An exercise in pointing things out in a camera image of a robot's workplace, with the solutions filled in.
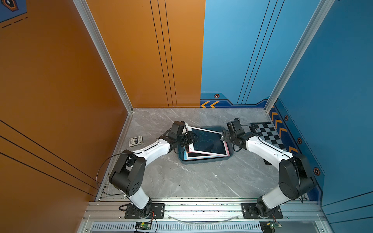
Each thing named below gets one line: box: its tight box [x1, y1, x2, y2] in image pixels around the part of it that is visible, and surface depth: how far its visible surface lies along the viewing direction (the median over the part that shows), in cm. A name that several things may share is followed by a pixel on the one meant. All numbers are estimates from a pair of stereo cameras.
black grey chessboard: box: [250, 121, 288, 151], surface depth 104 cm
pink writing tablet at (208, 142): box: [186, 126, 231, 158], surface depth 93 cm
